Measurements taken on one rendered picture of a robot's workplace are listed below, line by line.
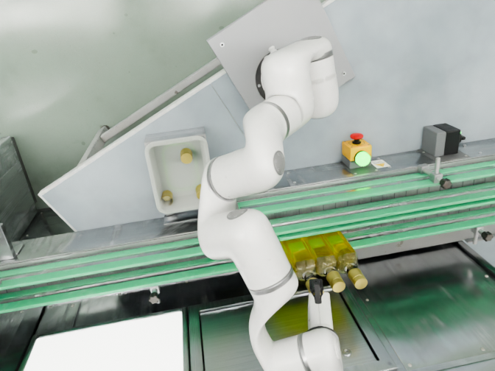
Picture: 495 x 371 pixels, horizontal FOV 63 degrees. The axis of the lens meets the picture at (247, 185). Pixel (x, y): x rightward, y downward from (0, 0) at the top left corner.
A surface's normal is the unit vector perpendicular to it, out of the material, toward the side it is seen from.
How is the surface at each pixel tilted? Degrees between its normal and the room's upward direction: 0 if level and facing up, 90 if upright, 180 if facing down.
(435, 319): 91
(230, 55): 4
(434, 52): 0
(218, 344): 90
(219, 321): 90
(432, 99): 0
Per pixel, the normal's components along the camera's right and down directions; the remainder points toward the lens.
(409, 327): -0.09, -0.91
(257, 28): 0.21, 0.37
